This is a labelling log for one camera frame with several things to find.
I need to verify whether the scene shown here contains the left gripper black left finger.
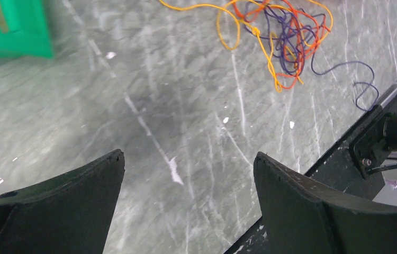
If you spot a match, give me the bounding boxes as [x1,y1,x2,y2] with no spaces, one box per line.
[0,149,125,253]

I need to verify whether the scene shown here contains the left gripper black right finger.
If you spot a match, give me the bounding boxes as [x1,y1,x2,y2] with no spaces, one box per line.
[254,152,397,253]

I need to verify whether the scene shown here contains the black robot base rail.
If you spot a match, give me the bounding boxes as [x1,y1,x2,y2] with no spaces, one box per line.
[223,54,397,254]

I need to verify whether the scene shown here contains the green plastic bin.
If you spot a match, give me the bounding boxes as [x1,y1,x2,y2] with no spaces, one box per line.
[0,0,54,58]

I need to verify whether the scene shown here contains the coloured wire bundle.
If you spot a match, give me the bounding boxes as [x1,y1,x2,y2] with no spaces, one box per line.
[158,0,380,112]

